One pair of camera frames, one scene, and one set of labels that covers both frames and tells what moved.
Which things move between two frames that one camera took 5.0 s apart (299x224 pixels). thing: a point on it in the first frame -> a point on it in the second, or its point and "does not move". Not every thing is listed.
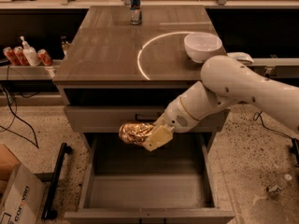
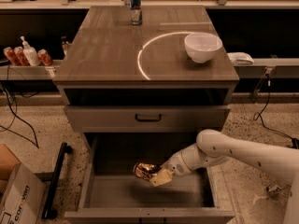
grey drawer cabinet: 115,74 does not move
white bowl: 201,45 does not move
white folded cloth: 242,57 does not move
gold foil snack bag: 135,133 -> 146,171
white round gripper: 176,116 -> 174,165
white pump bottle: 31,54 does not move
